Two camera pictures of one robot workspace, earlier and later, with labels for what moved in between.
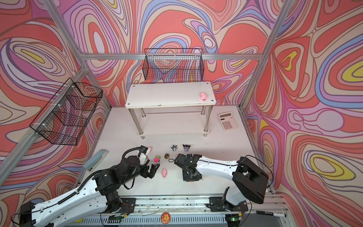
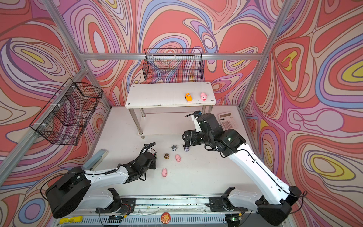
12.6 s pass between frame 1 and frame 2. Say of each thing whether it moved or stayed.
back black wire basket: stayed
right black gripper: moved
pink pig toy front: stayed
